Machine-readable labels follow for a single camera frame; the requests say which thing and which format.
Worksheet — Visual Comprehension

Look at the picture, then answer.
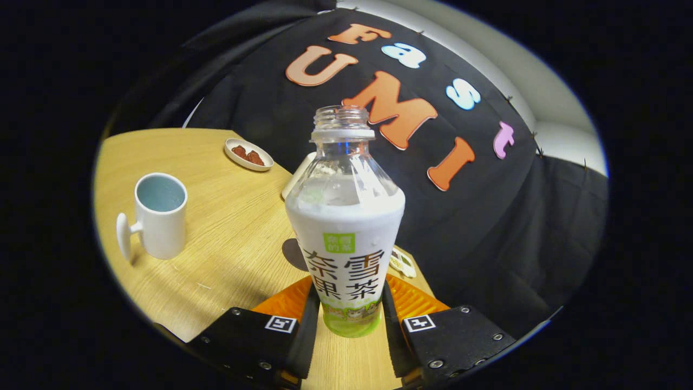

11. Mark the white toaster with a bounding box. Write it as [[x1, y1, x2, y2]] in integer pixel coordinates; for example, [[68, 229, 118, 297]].
[[281, 152, 318, 202]]

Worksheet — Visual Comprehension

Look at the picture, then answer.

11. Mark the white cup blue inside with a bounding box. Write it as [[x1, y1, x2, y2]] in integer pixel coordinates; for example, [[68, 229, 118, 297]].
[[116, 173, 188, 262]]

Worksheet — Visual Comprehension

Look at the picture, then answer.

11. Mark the small white plate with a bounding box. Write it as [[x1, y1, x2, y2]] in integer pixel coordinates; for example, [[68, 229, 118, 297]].
[[224, 138, 274, 173]]

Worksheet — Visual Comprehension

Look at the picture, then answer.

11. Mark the white divided dish with beans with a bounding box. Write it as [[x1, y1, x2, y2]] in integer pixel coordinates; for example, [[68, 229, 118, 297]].
[[390, 246, 417, 279]]

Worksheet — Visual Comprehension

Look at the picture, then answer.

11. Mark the wooden table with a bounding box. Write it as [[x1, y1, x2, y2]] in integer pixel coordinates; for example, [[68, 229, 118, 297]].
[[93, 128, 434, 390]]

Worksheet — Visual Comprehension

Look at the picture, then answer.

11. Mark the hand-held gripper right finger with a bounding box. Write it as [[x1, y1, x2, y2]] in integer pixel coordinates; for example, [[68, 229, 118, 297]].
[[382, 274, 518, 388]]

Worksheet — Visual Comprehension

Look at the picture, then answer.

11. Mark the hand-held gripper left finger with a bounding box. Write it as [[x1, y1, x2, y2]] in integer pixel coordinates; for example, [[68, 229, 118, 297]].
[[184, 275, 321, 390]]

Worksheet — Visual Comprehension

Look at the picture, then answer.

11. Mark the clear juice bottle white label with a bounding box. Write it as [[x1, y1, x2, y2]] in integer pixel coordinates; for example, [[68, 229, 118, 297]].
[[285, 106, 406, 339]]

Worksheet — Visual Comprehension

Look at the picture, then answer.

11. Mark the dark brown round coaster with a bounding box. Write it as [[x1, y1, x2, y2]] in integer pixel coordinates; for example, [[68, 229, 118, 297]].
[[282, 238, 310, 272]]

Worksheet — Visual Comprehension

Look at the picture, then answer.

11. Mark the black backdrop cloth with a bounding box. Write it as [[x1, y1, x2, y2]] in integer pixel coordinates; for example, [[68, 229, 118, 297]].
[[108, 0, 608, 339]]

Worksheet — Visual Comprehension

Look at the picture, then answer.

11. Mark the white frame pole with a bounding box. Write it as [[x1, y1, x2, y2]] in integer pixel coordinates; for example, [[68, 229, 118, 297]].
[[182, 96, 206, 129]]

